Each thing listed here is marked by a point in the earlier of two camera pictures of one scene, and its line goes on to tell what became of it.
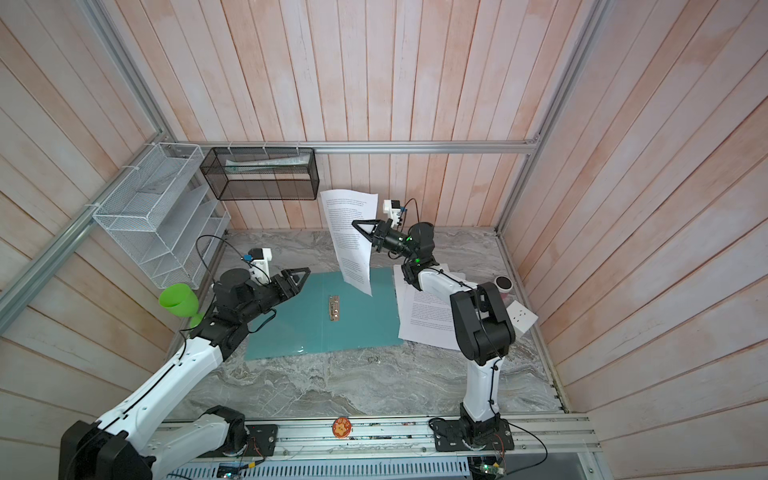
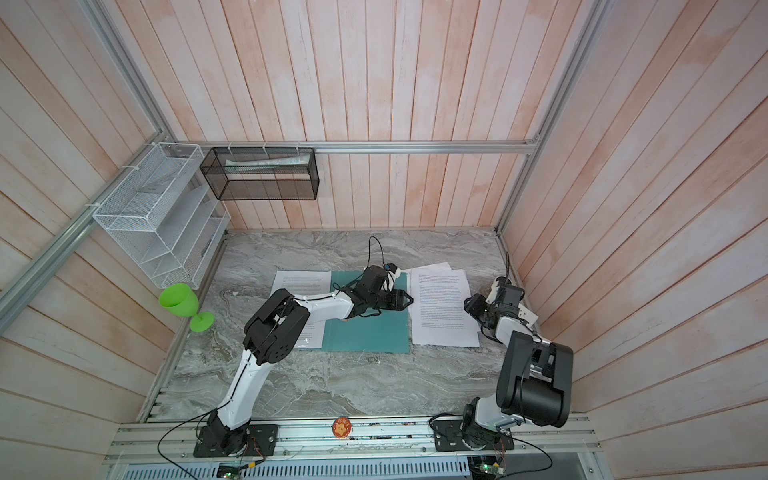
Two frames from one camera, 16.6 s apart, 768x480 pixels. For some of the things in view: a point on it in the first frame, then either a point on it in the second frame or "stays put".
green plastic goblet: (182, 301) stays put
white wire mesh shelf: (166, 215) stays put
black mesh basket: (261, 173) stays put
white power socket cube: (522, 316) stays put
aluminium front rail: (368, 435) stays put
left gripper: (294, 289) → (398, 297)
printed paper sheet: (342, 207) → (301, 283)
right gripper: (388, 234) → (474, 305)
